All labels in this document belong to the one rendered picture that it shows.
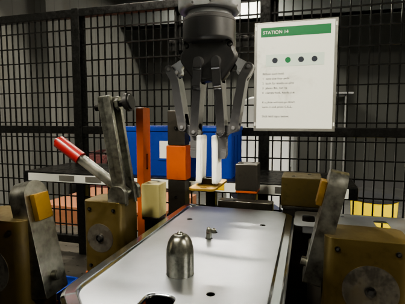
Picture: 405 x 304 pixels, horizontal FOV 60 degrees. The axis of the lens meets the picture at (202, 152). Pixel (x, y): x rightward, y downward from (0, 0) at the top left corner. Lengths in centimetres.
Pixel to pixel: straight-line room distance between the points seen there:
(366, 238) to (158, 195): 34
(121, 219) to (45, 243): 15
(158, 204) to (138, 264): 19
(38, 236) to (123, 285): 11
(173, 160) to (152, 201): 23
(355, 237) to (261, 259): 12
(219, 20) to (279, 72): 58
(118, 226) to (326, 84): 71
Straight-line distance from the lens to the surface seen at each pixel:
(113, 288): 41
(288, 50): 106
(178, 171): 84
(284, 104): 104
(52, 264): 45
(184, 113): 52
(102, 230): 58
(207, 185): 51
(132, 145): 96
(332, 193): 43
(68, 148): 62
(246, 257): 48
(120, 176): 56
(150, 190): 63
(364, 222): 68
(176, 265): 41
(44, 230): 44
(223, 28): 50
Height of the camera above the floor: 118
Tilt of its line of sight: 5 degrees down
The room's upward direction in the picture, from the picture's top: straight up
